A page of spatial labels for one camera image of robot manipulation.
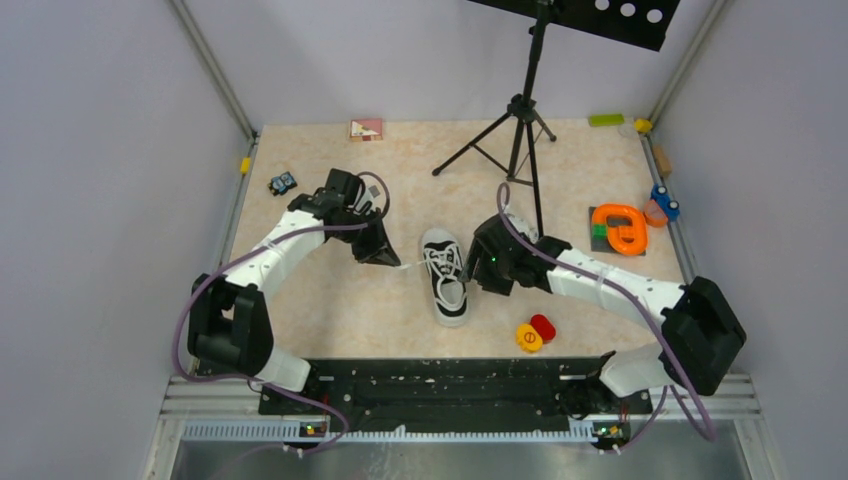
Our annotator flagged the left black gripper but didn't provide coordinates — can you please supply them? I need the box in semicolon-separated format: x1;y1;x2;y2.
333;206;401;267

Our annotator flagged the white shoelace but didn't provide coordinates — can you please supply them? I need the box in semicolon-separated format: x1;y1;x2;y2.
397;243;463;286

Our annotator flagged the black white canvas sneaker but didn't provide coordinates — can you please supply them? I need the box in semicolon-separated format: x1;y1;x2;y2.
421;228;468;328

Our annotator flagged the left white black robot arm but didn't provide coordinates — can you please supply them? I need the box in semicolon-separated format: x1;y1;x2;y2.
176;168;402;414

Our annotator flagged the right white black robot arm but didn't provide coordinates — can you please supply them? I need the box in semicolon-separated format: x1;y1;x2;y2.
460;215;747;412

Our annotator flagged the small blue black toy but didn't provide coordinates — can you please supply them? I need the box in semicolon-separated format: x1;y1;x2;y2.
267;171;298;196

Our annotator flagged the pink tangram puzzle box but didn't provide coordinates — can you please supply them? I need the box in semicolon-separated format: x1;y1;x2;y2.
349;118;383;142

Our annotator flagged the red plastic cylinder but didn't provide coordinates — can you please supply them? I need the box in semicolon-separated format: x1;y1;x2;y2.
530;314;557;344

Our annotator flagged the yellow plastic cylinder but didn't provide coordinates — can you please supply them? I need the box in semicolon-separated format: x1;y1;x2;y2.
515;323;544;353

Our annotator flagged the black tripod stand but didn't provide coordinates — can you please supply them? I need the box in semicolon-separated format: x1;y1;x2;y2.
431;1;557;235

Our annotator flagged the small green block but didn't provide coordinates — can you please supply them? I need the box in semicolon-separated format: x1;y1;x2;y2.
592;224;608;238

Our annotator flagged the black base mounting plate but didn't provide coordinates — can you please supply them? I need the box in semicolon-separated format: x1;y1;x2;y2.
301;357;652;433

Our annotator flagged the orange translucent cup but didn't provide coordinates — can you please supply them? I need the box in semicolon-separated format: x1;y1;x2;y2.
643;200;669;228

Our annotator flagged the green rectangular block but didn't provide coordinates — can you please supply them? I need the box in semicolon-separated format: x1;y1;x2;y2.
587;113;625;127

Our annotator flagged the blue toy car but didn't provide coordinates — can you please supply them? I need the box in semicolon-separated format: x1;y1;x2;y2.
650;184;680;222

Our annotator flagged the yellow corner block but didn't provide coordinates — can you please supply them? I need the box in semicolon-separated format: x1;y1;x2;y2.
633;118;653;134

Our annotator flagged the black perforated stand tray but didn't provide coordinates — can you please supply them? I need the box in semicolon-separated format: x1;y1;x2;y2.
476;0;680;51

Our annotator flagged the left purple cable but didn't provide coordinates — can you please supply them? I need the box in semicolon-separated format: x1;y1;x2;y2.
172;170;392;458

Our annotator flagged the wooden block on frame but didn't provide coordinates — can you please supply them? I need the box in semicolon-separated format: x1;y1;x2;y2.
652;145;673;179

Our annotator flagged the white slotted cable duct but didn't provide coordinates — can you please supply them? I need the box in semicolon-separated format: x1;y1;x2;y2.
181;420;598;443

